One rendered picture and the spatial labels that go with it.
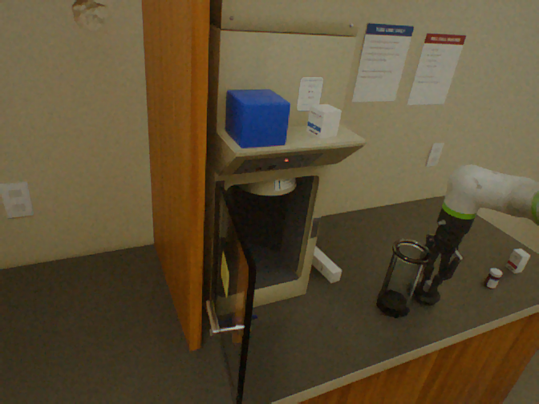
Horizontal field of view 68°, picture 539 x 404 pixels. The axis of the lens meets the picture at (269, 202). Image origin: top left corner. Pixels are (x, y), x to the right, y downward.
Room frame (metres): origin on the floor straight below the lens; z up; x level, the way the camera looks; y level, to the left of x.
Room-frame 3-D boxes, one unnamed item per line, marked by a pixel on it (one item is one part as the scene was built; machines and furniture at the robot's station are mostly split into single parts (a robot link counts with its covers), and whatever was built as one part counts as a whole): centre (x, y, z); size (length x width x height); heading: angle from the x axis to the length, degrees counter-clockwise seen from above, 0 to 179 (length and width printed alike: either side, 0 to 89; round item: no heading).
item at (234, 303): (0.66, 0.07, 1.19); 0.30 x 0.01 x 0.40; 19
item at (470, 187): (1.01, -0.55, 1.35); 0.13 x 0.11 x 0.14; 71
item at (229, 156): (0.84, -0.04, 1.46); 0.32 x 0.11 x 0.10; 118
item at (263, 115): (0.80, 0.05, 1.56); 0.10 x 0.10 x 0.09; 28
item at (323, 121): (0.87, -0.10, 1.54); 0.05 x 0.05 x 0.06; 36
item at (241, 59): (1.00, 0.05, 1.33); 0.32 x 0.25 x 0.77; 118
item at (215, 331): (0.58, 0.07, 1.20); 0.10 x 0.05 x 0.03; 19
